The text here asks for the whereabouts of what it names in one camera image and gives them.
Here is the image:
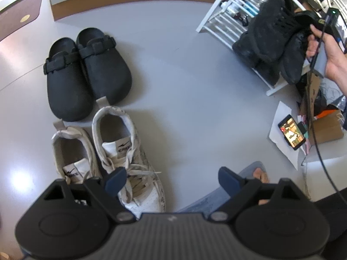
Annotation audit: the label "person's right hand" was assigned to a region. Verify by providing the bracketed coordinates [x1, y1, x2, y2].
[305, 24, 347, 83]

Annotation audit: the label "brown paper bag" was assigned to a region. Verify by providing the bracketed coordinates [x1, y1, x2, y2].
[298, 71, 322, 120]

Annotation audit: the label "white printed sneaker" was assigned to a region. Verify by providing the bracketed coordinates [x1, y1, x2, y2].
[92, 97, 167, 221]

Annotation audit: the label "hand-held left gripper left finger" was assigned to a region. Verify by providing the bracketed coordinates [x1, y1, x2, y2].
[43, 167, 136, 224]

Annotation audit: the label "person's bare foot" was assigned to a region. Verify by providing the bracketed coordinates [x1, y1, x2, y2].
[252, 167, 270, 207]

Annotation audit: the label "smartphone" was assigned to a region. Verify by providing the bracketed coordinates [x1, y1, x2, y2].
[278, 114, 307, 151]

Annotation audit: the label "white plain sneaker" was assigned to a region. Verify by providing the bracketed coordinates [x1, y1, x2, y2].
[51, 119, 104, 186]

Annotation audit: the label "brown doormat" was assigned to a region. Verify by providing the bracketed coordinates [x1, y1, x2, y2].
[0, 0, 44, 43]

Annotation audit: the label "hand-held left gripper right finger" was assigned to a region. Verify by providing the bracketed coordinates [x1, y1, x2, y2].
[209, 166, 304, 224]

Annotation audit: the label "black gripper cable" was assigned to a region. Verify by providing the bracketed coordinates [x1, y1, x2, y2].
[306, 11, 347, 199]

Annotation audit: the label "white shoe rack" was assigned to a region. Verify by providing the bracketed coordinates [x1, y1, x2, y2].
[196, 0, 312, 97]

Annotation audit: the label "small open cardboard box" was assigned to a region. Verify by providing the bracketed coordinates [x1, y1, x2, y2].
[306, 110, 345, 145]

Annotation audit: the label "person's grey trousers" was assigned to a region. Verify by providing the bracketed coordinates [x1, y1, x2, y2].
[176, 161, 265, 215]

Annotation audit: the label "black suede sneaker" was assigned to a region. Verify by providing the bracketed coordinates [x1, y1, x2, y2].
[279, 31, 311, 85]
[232, 0, 312, 69]

